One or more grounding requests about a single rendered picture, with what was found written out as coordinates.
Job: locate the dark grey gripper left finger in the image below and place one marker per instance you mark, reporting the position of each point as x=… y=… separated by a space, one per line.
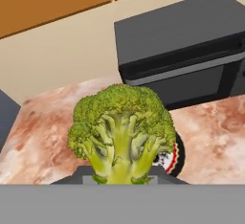
x=79 y=176

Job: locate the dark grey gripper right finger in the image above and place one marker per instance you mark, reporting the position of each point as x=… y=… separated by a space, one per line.
x=164 y=176

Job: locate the green broccoli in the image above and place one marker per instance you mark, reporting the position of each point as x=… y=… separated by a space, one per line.
x=122 y=129

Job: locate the black plate with red rim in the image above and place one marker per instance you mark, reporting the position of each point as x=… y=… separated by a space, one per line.
x=177 y=157

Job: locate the black microwave oven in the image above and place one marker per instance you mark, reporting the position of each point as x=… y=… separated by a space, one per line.
x=178 y=52

